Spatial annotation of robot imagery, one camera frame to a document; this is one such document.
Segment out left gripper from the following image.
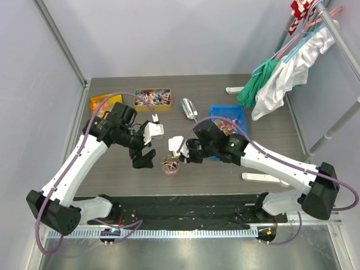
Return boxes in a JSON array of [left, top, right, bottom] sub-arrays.
[[118, 125, 156, 168]]

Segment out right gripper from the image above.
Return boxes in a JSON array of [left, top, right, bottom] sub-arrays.
[[179, 140, 216, 165]]

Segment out clear plastic jar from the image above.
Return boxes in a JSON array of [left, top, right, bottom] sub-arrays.
[[161, 157, 180, 177]]

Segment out silver metal scoop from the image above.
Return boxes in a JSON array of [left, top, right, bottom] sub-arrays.
[[181, 98, 198, 122]]

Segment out gold tin of lollipops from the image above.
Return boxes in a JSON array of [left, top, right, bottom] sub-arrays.
[[134, 88, 172, 112]]

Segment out gold tin of star candies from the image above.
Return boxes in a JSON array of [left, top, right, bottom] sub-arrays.
[[90, 93, 123, 117]]

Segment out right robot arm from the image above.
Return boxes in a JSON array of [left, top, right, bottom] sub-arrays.
[[181, 121, 340, 222]]

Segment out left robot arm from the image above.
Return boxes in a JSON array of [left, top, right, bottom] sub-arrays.
[[26, 102, 164, 236]]

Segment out blue plastic bin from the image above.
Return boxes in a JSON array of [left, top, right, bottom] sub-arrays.
[[208, 105, 249, 161]]

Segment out green garment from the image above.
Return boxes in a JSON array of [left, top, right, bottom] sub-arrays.
[[237, 59, 279, 109]]

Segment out red white garment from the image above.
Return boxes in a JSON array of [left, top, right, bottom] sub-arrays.
[[288, 0, 319, 36]]

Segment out white clothes rack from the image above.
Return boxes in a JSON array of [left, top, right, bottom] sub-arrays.
[[225, 0, 360, 188]]

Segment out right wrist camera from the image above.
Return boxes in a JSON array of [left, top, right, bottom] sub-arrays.
[[168, 136, 190, 162]]

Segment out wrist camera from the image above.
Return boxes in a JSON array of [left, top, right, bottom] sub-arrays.
[[143, 114, 165, 145], [168, 136, 190, 162]]

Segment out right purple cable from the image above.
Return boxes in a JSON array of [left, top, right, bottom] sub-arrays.
[[177, 116, 360, 246]]

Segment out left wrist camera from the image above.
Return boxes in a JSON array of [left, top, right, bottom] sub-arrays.
[[143, 114, 165, 145]]

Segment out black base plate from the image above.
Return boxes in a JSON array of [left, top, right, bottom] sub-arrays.
[[53, 195, 321, 226]]

